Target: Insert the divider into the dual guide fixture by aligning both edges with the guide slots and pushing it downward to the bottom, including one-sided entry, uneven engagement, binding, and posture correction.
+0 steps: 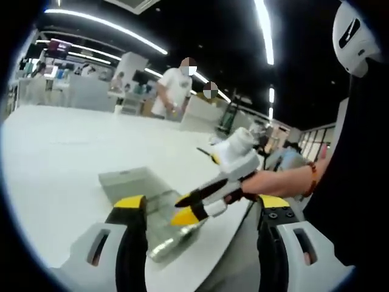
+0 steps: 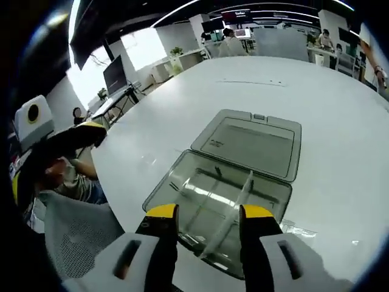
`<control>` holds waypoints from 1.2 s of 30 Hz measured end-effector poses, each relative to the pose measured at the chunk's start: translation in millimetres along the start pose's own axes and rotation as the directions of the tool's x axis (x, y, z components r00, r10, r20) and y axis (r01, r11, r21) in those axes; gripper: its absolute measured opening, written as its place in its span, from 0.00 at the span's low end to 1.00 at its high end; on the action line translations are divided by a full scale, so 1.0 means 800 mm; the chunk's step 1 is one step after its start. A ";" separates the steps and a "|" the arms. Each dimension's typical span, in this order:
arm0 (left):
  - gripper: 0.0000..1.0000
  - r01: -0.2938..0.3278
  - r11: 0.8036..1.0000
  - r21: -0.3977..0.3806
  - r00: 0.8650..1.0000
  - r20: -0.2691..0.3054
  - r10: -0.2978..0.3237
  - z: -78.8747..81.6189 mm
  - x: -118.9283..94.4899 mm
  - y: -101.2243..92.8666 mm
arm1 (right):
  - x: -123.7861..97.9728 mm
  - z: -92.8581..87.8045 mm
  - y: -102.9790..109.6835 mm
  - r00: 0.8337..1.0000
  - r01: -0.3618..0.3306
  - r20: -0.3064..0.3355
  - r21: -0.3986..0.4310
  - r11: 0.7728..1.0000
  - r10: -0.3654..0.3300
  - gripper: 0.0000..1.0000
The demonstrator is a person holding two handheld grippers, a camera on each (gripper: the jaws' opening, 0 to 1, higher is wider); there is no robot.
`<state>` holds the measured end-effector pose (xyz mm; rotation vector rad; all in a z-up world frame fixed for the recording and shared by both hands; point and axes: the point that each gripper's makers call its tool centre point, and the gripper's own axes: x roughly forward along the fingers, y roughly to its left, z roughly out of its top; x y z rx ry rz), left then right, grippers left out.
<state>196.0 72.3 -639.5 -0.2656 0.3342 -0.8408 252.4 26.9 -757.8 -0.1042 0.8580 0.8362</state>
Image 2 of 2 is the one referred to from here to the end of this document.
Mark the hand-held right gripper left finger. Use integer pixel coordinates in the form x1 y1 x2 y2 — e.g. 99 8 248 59
62 203 179 292

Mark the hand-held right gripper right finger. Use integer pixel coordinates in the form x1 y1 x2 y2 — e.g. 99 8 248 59
239 204 355 292

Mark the clear plastic divider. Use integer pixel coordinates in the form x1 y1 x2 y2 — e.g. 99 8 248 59
199 170 255 258

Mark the grey transparent guide fixture box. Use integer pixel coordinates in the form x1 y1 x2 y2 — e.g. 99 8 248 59
142 108 303 280

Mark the white desk with black legs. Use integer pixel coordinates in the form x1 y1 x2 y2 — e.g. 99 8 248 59
90 84 143 122

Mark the crumpled clear plastic bag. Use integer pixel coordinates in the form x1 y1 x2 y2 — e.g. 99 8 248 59
279 219 319 237

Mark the black monitor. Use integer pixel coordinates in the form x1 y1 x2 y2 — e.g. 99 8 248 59
102 54 128 96

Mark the grey mesh office chair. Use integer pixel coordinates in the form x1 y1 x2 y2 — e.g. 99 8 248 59
44 194 127 282

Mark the black hanging display panel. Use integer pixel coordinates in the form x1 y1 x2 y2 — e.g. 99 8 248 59
69 0 107 71

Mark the green potted plant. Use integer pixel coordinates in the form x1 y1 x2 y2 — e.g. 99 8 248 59
169 46 184 75

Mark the grey partition screen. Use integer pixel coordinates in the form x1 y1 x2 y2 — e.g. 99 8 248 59
253 28 308 63

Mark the dark red wall screen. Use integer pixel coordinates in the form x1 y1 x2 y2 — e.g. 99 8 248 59
221 9 252 21

